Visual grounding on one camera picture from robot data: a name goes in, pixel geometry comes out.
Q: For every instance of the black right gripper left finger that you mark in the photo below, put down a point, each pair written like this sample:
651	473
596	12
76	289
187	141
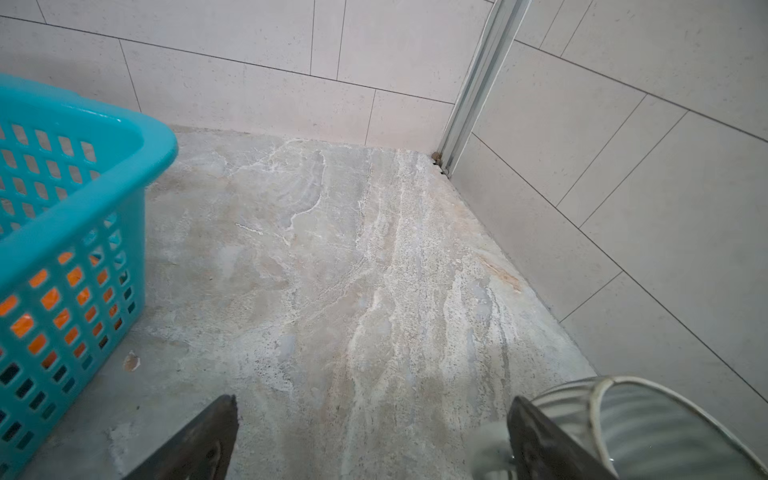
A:
202	449

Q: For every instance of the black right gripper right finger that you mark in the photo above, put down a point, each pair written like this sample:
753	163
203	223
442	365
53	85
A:
542	450

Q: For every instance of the orange fruit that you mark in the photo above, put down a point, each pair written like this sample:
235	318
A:
72	313

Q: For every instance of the teal plastic basket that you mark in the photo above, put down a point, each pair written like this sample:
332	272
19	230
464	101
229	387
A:
74	172

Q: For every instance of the aluminium corner post right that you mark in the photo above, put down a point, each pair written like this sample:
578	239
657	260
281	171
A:
499	32

